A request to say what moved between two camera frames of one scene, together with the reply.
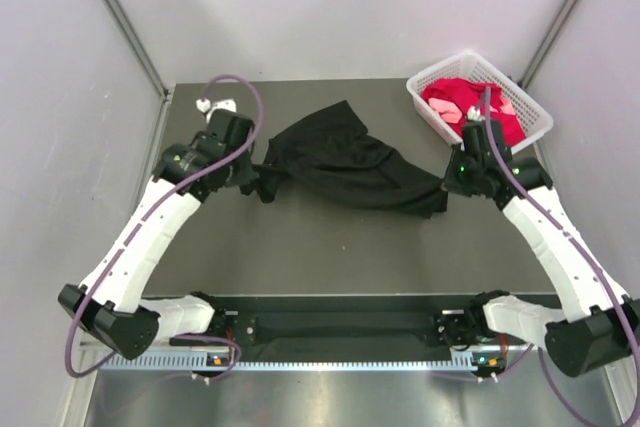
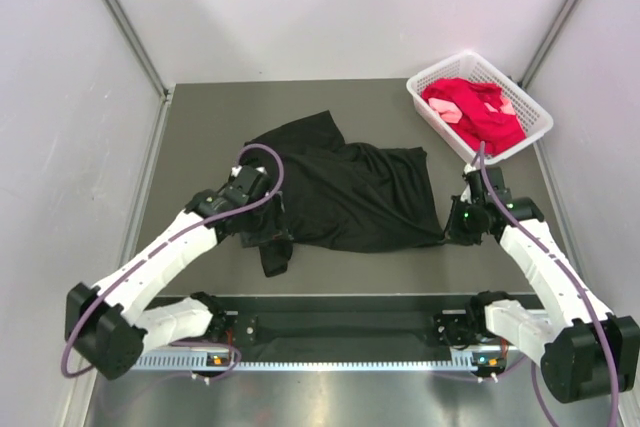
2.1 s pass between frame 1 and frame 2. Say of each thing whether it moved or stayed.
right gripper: moved
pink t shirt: stayed
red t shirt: stayed
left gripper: moved
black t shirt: moved
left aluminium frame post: stayed
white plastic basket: stayed
